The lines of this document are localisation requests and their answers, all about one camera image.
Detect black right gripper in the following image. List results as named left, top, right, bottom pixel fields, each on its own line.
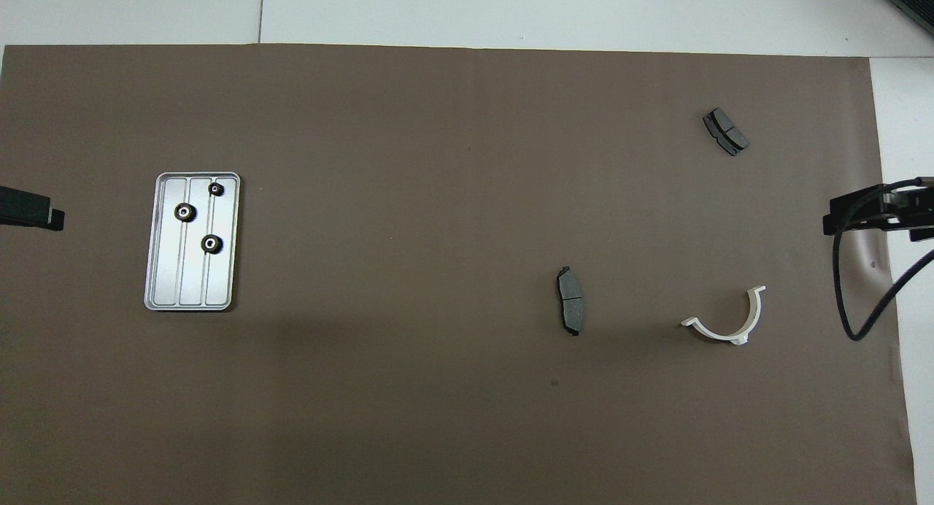
left=823, top=178, right=934, bottom=242

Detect silver ribbed metal tray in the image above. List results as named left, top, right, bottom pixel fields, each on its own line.
left=144, top=171, right=242, bottom=312

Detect long dark grey brake pad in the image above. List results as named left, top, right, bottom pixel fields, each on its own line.
left=556, top=266, right=586, bottom=336

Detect white semicircular plastic bracket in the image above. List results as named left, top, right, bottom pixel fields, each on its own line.
left=680, top=285, right=767, bottom=346

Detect brown paper table mat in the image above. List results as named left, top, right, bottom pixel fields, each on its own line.
left=0, top=44, right=918, bottom=505

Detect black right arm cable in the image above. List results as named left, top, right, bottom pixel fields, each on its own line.
left=833, top=177, right=934, bottom=342

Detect short dark grey brake pad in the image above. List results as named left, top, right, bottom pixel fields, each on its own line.
left=703, top=107, right=750, bottom=157

